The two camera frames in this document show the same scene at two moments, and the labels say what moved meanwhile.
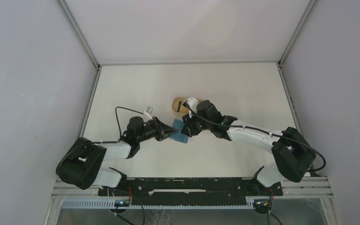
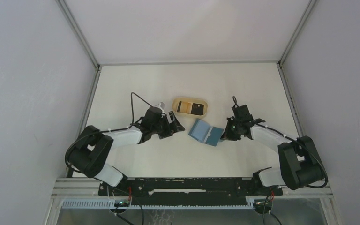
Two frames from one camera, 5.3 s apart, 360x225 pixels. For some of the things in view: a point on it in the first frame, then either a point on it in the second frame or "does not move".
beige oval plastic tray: [177, 106] does not move
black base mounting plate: [191, 187] does not move
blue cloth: [180, 136] → [204, 132]
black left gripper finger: [167, 131] → [175, 126]
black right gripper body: [194, 124] → [232, 131]
